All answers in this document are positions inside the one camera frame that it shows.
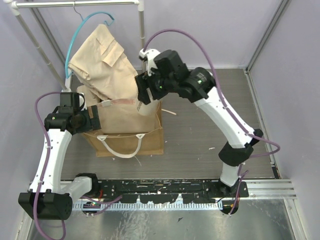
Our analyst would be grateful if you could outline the white metal clothes rack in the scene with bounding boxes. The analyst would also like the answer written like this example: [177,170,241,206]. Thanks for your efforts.
[4,0,145,92]

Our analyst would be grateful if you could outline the beige cloth trousers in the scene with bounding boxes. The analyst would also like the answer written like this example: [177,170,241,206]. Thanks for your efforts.
[68,24,138,101]

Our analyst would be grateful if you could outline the cream bottle with cap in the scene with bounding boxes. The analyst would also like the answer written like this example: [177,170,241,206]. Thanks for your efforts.
[135,99,160,116]

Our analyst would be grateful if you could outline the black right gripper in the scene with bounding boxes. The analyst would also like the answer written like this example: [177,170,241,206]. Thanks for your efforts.
[134,67,177,105]

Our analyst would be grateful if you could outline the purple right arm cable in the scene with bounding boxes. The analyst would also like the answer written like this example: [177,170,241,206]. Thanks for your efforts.
[142,28,281,216]

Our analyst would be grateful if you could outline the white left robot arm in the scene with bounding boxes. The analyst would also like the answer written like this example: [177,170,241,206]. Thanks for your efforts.
[18,92,101,220]

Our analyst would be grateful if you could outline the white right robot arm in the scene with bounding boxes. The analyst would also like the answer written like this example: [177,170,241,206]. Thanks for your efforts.
[135,49,263,197]

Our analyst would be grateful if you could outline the brown burlap canvas bag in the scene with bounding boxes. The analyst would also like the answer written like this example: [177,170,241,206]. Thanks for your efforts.
[82,97,164,159]

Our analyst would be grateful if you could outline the white slotted cable duct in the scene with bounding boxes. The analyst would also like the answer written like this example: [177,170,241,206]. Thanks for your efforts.
[72,201,223,212]

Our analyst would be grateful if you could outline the teal clothes hanger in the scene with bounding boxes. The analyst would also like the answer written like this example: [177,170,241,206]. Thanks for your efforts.
[64,2,115,79]

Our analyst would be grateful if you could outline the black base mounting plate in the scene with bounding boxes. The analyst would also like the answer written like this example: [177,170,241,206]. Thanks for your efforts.
[86,179,249,204]

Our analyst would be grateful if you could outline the aluminium frame rail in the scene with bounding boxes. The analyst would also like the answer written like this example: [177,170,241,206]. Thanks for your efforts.
[40,177,296,202]

